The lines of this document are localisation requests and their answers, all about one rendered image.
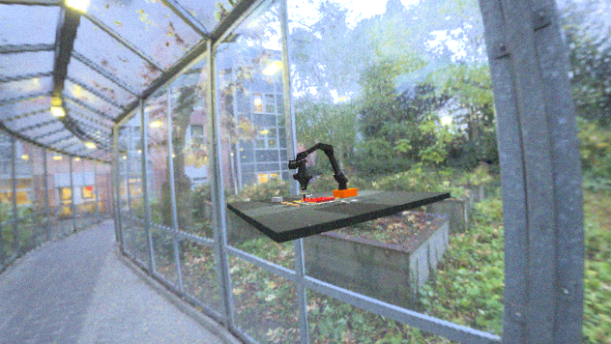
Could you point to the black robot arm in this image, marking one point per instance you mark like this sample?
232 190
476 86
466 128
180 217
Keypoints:
329 151

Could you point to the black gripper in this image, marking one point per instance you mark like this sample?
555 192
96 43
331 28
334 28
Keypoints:
305 179

